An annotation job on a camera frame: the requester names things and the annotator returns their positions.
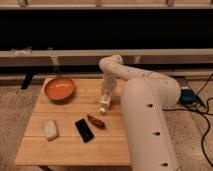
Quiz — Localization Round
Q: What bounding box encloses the white plastic bottle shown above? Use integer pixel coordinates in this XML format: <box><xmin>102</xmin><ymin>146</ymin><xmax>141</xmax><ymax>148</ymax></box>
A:
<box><xmin>100</xmin><ymin>94</ymin><xmax>111</xmax><ymax>115</ymax></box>

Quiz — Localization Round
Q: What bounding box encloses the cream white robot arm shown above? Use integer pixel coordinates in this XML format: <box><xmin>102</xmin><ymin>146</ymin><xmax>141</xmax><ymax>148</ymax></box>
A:
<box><xmin>99</xmin><ymin>55</ymin><xmax>181</xmax><ymax>171</ymax></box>

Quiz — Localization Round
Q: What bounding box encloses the orange ceramic bowl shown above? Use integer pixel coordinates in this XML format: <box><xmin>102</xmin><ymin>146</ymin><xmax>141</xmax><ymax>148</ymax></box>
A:
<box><xmin>44</xmin><ymin>77</ymin><xmax>75</xmax><ymax>101</ymax></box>

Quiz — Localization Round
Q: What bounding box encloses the brown wrapped snack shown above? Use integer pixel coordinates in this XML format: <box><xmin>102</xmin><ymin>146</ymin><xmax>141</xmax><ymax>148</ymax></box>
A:
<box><xmin>87</xmin><ymin>115</ymin><xmax>105</xmax><ymax>129</ymax></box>

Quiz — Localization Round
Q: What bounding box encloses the black smartphone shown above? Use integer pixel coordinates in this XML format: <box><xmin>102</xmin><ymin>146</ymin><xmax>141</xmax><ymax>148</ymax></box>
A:
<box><xmin>75</xmin><ymin>119</ymin><xmax>94</xmax><ymax>143</ymax></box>

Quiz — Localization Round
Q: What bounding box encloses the wooden table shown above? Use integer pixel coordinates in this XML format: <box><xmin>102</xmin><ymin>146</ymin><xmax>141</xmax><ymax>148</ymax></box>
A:
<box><xmin>15</xmin><ymin>79</ymin><xmax>130</xmax><ymax>166</ymax></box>

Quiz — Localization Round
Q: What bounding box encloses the white sponge block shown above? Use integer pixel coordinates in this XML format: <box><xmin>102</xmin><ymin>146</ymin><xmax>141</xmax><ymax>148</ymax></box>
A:
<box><xmin>43</xmin><ymin>120</ymin><xmax>59</xmax><ymax>141</ymax></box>

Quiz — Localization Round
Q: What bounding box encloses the blue power adapter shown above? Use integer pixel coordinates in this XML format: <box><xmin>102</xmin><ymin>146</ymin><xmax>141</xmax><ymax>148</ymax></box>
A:
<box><xmin>179</xmin><ymin>88</ymin><xmax>197</xmax><ymax>105</ymax></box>

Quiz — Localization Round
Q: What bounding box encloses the black rail bracket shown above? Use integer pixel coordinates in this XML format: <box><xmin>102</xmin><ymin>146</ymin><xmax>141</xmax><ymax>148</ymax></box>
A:
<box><xmin>21</xmin><ymin>73</ymin><xmax>34</xmax><ymax>90</ymax></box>

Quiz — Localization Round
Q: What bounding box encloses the long metal rail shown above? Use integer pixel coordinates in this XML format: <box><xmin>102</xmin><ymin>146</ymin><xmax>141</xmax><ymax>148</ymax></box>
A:
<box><xmin>0</xmin><ymin>49</ymin><xmax>213</xmax><ymax>65</ymax></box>

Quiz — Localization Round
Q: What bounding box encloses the black cable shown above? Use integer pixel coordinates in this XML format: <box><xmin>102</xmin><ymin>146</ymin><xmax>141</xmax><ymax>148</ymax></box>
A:
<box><xmin>163</xmin><ymin>71</ymin><xmax>213</xmax><ymax>168</ymax></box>

